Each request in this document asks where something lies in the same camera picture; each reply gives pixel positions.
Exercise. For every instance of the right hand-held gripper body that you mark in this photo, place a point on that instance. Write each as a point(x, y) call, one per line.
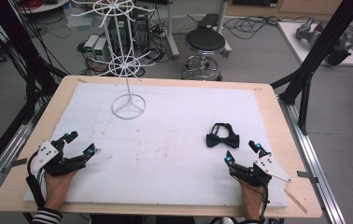
point(269, 166)

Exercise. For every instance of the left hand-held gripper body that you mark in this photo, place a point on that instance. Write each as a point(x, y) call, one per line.
point(72, 163)

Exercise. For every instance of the black bow tie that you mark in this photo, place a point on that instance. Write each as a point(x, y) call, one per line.
point(223, 140)

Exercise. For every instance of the person's left hand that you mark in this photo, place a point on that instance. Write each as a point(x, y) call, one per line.
point(56, 189)

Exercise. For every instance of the person's right hand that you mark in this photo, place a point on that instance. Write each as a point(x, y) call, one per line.
point(251, 199)

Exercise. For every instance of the wooden table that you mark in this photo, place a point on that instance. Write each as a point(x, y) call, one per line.
point(289, 130)

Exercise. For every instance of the thin wooden stick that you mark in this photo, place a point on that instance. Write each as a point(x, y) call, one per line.
point(295, 201)

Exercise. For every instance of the person's striped left sleeve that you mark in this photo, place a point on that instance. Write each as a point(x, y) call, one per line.
point(46, 216)

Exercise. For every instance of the white foam mat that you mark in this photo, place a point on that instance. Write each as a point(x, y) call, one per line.
point(165, 161)

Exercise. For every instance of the grey power supply unit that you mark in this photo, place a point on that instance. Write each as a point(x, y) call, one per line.
point(90, 43)
point(100, 49)

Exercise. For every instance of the white floor board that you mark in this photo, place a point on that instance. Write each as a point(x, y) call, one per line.
point(289, 37)

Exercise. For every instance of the black round stool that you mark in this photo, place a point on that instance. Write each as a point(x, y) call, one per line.
point(204, 40)

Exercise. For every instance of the black computer tower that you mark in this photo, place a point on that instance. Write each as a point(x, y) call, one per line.
point(142, 31)

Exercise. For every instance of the white table leg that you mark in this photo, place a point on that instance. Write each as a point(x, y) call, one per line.
point(172, 31)
point(223, 25)

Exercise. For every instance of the black flat floor box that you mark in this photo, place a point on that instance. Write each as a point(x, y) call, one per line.
point(208, 21)

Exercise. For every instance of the metal clamp bracket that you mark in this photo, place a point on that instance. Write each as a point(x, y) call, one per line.
point(307, 176)
point(15, 165)

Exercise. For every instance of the aluminium rail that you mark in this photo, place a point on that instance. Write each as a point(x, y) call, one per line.
point(314, 155)
point(0, 168)

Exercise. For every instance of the black metal frame post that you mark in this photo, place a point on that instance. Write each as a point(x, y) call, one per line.
point(321, 46)
point(25, 46)

